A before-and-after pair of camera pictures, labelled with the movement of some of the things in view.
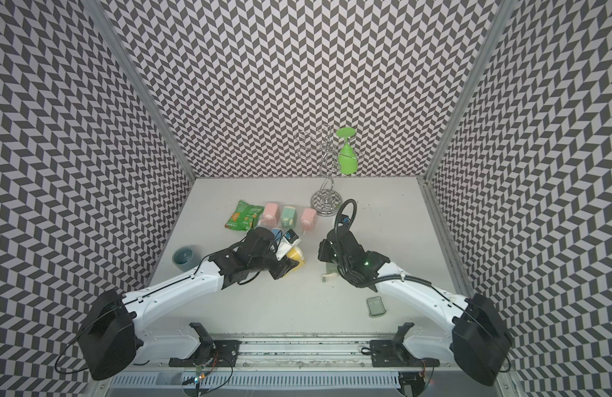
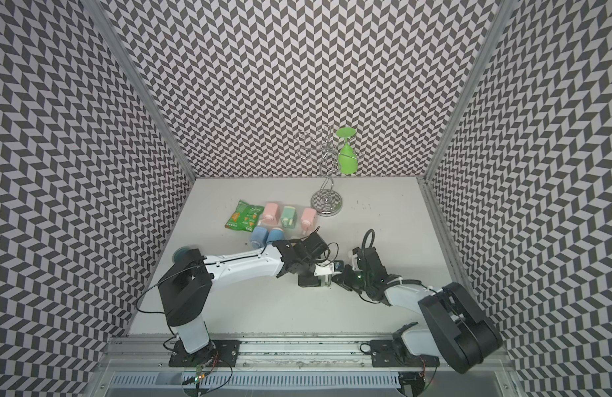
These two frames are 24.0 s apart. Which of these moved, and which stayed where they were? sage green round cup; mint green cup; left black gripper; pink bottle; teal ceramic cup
Moved: left black gripper; sage green round cup
Stayed: pink bottle; teal ceramic cup; mint green cup
